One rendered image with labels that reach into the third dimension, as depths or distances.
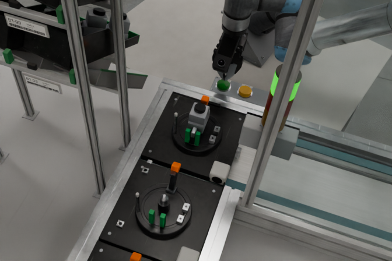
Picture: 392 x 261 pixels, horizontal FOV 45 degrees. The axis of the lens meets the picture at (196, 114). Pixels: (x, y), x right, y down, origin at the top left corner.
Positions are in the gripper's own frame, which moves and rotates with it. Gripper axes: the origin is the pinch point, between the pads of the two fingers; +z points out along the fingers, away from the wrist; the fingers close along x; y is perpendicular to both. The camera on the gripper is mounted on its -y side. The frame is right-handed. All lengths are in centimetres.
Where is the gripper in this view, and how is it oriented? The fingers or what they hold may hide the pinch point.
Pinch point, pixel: (224, 78)
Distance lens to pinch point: 144.7
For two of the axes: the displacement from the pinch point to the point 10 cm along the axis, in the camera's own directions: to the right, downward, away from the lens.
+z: -0.7, 6.2, 7.8
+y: 3.2, -7.2, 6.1
